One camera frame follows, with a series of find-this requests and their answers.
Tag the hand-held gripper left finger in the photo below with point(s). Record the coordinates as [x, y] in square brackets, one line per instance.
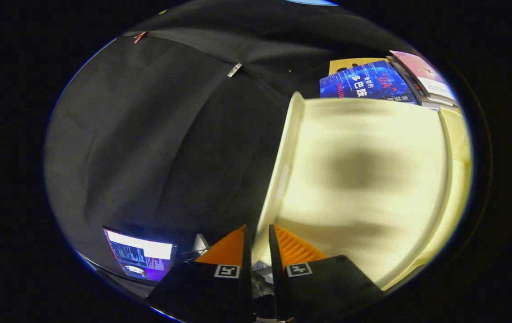
[247, 287]

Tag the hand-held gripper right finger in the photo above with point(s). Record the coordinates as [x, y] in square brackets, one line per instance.
[276, 287]

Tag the green fabric storage box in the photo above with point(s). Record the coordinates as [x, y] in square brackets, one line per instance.
[363, 148]

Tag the black backdrop cloth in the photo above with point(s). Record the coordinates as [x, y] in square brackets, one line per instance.
[148, 134]

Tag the silver clip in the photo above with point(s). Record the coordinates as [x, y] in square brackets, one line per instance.
[234, 70]

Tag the blue cover book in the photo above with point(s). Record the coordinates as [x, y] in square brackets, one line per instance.
[363, 80]

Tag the pink cover book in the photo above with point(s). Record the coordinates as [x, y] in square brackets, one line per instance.
[422, 72]

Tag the red clip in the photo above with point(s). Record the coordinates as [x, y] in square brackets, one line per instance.
[139, 37]

